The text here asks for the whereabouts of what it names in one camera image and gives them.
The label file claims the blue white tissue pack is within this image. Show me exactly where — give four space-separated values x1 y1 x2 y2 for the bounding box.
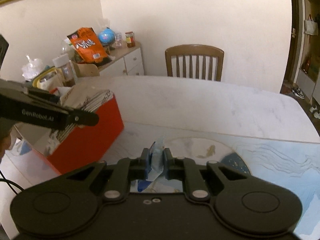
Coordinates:
137 138 164 192

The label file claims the beige patterned snack bag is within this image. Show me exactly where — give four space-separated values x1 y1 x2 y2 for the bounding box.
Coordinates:
56 86 115 143

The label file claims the red white cardboard box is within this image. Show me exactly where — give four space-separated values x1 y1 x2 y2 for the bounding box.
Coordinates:
16 87 124 174

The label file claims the crumpled white plastic bag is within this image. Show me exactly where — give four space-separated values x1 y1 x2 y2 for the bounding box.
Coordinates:
21 54 45 81

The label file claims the clear jar white lid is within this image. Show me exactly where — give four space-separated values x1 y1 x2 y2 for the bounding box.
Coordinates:
53 54 76 87

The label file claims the yellow rimmed container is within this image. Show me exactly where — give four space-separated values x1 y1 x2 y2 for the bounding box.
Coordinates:
32 67 64 91

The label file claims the orange snack bag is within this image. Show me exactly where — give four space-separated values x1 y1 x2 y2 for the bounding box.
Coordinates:
67 27 111 66

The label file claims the white drawer cabinet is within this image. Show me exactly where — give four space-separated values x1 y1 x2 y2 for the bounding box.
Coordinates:
98 41 144 77

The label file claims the blue globe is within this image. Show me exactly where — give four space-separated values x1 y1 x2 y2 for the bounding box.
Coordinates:
98 28 115 46

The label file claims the small clear glass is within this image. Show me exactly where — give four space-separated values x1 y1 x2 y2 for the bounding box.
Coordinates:
114 32 123 48

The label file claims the red sauce jar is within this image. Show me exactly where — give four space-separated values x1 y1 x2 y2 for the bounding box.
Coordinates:
125 31 136 48

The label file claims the brown wooden chair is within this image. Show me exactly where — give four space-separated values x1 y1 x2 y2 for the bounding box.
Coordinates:
165 44 225 81

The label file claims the hanging tote bag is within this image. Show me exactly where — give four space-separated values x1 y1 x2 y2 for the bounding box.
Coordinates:
304 14 318 36

